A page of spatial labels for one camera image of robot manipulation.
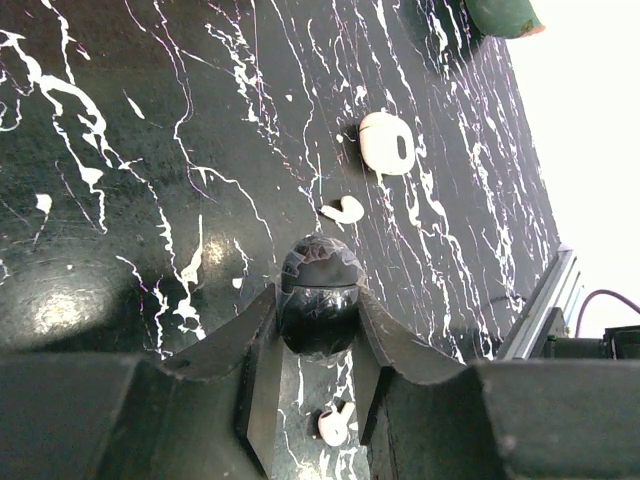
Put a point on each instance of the black earbud charging case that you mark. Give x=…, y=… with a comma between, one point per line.
x=317, y=296

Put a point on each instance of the white earbud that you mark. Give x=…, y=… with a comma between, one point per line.
x=349, y=211
x=335, y=425

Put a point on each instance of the cream ceramic bowl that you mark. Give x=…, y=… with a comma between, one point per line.
x=506, y=19

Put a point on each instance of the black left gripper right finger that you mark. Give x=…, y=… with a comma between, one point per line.
x=570, y=414

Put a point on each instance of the aluminium front rail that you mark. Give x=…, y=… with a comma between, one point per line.
x=550, y=310

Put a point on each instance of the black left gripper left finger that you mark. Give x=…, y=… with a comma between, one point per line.
x=208, y=412

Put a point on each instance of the white earbud charging case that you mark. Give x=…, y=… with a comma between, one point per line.
x=387, y=144

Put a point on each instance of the white earbud on table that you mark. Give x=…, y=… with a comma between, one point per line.
x=335, y=425

